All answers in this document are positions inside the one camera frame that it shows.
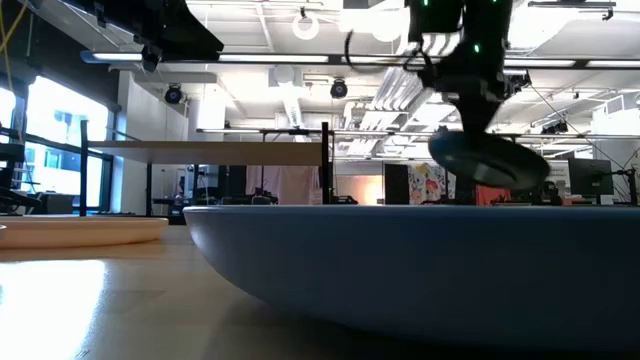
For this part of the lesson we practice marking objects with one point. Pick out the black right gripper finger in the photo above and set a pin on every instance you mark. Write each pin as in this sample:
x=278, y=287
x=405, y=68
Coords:
x=480, y=122

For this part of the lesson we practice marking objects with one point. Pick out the bright blue plate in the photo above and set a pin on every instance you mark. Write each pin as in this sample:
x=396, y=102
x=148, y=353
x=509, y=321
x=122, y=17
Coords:
x=400, y=275

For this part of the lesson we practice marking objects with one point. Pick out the pale peach cream plate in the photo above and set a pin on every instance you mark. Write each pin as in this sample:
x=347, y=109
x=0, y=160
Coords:
x=75, y=232

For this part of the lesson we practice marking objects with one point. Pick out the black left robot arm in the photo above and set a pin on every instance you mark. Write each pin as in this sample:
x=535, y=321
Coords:
x=190, y=30

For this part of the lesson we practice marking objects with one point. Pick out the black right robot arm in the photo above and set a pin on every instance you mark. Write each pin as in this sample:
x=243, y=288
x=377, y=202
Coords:
x=487, y=22

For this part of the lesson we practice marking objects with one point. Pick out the red fabric panel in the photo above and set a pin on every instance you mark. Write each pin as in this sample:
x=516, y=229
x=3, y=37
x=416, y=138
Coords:
x=492, y=196

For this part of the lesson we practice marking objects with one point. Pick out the colourful floral cloth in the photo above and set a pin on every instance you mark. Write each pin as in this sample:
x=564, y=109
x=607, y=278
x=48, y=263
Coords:
x=425, y=185

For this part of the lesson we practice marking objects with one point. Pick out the black cabinet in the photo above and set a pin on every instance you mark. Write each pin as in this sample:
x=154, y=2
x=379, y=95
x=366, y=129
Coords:
x=396, y=184

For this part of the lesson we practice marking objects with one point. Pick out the dark office desk monitor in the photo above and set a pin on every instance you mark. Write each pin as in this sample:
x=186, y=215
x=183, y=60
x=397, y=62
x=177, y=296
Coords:
x=590, y=176

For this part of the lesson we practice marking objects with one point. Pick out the black ceiling spotlight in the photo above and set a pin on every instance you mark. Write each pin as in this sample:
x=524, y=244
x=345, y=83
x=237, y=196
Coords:
x=173, y=94
x=338, y=88

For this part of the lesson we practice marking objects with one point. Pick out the white curtain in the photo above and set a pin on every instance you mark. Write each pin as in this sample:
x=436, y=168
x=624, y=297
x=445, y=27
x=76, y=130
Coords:
x=290, y=182

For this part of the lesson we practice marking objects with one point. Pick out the long linear ceiling light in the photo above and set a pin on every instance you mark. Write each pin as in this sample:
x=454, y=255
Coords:
x=275, y=58

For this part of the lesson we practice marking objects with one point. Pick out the white ceiling duct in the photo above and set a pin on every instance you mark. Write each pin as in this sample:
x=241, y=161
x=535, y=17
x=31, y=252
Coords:
x=292, y=107

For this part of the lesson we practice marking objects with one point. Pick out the wooden shelf with black frame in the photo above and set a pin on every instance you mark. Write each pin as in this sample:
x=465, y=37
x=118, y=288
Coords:
x=200, y=152

